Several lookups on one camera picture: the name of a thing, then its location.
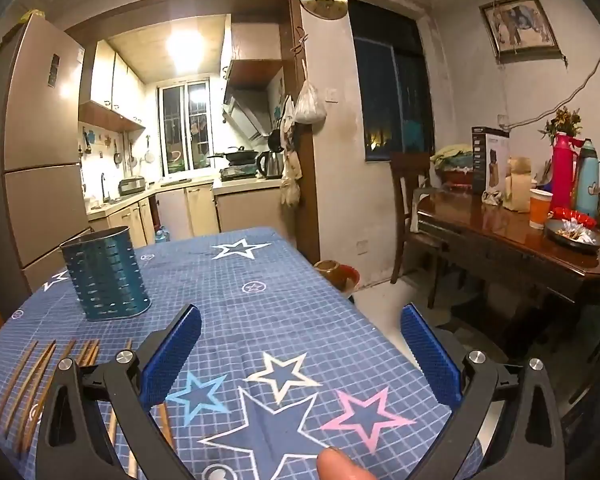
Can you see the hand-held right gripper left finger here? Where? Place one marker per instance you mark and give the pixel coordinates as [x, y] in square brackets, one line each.
[172, 355]

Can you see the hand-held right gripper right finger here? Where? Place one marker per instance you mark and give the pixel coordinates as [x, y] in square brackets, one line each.
[430, 355]

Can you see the teal perforated metal utensil holder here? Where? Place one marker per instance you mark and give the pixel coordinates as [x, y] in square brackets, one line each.
[105, 280]

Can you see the row of wooden chopsticks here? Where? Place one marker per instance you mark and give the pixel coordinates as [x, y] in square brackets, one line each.
[16, 390]

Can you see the person's right hand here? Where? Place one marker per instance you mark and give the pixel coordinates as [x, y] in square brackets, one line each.
[342, 467]

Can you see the blue star printed tablecloth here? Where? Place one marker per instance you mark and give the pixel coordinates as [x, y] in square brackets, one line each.
[260, 310]

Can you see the blue bottle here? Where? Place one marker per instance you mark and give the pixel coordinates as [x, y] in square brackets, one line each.
[162, 236]

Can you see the dark wooden sideboard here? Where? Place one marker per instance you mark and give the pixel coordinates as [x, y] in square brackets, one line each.
[490, 240]

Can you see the brown clay jar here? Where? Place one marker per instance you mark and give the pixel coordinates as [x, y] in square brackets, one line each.
[327, 271]

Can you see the beige kitchen base cabinets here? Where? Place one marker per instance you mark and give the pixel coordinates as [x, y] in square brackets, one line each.
[190, 210]

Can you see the silver countertop cooker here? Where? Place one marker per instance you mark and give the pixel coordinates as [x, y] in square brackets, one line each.
[131, 186]

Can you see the dark wooden chair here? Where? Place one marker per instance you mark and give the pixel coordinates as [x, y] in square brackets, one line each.
[410, 175]

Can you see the orange paper cup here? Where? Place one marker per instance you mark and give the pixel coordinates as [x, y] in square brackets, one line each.
[540, 210]

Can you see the kitchen faucet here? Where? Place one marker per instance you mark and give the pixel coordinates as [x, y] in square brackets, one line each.
[103, 185]

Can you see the plate of candies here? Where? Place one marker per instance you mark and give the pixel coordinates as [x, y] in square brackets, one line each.
[575, 237]

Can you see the beige paper bag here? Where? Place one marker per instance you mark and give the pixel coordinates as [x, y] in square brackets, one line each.
[517, 185]

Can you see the gas stove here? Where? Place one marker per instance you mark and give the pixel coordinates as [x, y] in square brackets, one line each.
[237, 174]

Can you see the pile of folded cloths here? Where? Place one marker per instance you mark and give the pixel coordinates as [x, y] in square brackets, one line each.
[452, 162]

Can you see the red snack packet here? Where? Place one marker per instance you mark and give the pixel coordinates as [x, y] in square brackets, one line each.
[575, 216]

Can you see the hanging metal strainer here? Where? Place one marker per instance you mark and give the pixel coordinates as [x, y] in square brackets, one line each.
[149, 154]

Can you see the black and white carton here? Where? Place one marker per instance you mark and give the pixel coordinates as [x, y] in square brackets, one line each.
[490, 160]

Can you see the hanging small dark pan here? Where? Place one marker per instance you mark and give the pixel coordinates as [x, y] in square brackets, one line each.
[117, 156]

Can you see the hanging beige cloth bags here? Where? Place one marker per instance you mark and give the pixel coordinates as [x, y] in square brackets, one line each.
[291, 182]

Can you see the black wok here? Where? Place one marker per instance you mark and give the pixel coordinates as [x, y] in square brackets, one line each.
[240, 155]

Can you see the steel electric kettle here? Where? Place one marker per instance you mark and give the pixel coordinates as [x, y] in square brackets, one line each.
[270, 165]

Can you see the barred kitchen window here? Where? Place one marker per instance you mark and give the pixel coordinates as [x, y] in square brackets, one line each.
[185, 130]

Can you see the red thermos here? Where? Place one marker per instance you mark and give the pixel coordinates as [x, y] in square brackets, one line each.
[564, 170]

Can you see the teal thermos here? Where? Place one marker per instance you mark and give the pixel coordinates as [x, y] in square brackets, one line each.
[589, 180]

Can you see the hanging black pan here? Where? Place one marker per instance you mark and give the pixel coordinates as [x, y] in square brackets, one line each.
[275, 141]

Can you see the metal range hood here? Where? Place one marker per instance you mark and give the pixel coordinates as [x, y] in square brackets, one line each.
[242, 115]

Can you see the hanging white cloth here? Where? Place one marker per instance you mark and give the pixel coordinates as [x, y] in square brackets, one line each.
[288, 115]

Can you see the dried flower bunch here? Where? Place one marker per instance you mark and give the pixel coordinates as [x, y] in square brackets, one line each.
[562, 122]

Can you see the bronze refrigerator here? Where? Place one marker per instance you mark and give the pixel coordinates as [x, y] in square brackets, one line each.
[35, 125]

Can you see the dark room window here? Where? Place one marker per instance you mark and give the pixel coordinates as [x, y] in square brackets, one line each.
[390, 85]

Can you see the hanging white plastic bag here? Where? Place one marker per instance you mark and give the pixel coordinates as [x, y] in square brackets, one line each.
[309, 107]

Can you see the square ceiling lamp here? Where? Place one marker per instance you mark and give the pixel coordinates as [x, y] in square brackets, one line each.
[185, 50]

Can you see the cabinet above range hood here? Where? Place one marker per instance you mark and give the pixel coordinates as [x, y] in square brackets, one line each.
[255, 50]

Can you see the framed elephant picture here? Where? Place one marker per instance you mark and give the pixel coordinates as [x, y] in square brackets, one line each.
[520, 25]

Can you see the beige wall cabinets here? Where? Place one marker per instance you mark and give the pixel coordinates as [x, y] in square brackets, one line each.
[112, 90]

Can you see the white light switch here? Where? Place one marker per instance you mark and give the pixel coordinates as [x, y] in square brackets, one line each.
[332, 94]

